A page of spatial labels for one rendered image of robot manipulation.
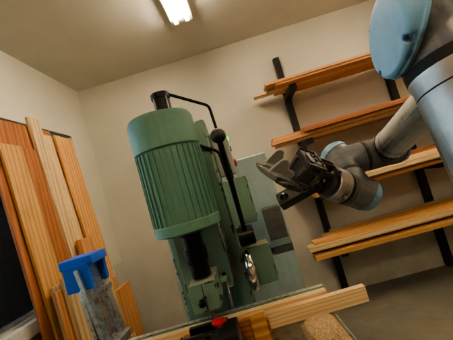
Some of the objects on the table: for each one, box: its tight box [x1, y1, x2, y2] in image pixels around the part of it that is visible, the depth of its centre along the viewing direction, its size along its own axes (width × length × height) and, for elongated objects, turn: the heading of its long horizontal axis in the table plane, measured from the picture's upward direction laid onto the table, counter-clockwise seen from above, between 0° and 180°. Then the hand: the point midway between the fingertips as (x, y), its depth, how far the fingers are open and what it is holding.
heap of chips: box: [300, 314, 353, 340], centre depth 69 cm, size 8×12×3 cm
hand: (259, 168), depth 71 cm, fingers closed
